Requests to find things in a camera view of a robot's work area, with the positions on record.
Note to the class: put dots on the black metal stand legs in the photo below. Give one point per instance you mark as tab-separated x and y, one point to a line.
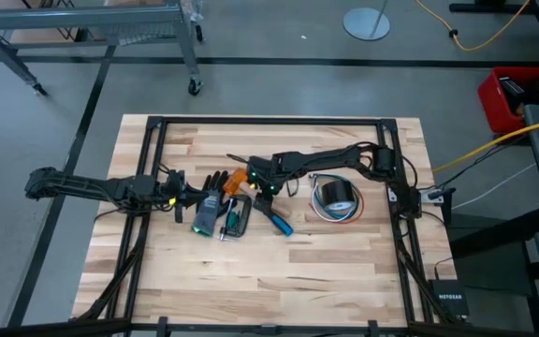
485	7

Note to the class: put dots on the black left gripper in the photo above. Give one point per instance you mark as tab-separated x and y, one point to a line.
176	192

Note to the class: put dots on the grey metal cart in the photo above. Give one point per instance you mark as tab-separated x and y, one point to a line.
77	16

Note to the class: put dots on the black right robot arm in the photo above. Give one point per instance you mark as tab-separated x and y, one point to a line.
325	156

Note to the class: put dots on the round grey stand base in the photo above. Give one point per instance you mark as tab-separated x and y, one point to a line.
363	25

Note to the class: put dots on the black Netgear network switch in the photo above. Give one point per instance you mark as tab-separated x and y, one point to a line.
449	297

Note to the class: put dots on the silver mounting plate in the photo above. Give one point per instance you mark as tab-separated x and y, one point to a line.
426	195

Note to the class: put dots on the red plastic bin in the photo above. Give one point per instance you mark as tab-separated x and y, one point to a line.
491	100

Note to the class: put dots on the black duct tape roll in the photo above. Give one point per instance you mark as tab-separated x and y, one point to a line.
337	192

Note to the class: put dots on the wooden dowel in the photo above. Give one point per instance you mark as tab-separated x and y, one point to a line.
235	181

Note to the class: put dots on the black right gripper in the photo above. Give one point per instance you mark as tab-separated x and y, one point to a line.
265	171

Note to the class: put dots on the grey black green-cuffed work glove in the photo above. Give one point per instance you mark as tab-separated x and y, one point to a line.
208	210

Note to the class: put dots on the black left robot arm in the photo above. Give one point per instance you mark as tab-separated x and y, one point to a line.
87	186

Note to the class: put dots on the black C-clamp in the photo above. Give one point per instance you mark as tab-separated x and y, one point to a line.
248	217

